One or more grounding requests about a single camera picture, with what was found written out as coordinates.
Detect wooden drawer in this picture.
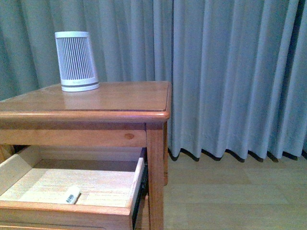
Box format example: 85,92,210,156
0,146,147,230

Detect wooden nightstand cabinet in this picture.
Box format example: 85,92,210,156
0,81,171,230

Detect white slatted air purifier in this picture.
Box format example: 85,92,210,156
55,31,99,92

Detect grey-green pleated curtain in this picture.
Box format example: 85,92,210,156
0,0,307,160

